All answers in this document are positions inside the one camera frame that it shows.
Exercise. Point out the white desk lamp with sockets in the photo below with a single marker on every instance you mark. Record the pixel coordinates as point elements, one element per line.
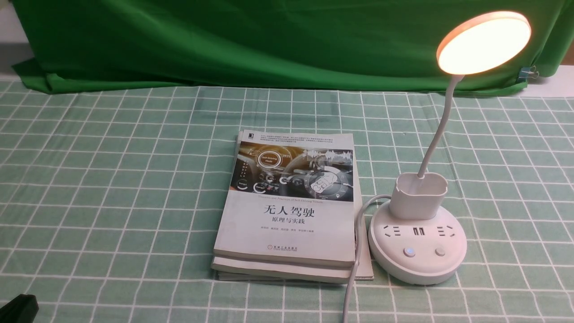
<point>412,236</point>

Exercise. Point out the top self-driving textbook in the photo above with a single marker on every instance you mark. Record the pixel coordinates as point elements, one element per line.
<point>287,215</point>

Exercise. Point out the green backdrop cloth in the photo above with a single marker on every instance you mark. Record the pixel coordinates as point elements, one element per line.
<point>351,45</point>

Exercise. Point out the green checked tablecloth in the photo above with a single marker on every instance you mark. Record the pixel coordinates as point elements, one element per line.
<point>110,203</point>

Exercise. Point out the silver binder clip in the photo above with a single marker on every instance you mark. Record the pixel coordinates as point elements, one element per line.
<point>527,73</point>

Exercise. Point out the black object at corner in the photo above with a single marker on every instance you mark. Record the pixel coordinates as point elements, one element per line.
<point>22,309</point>

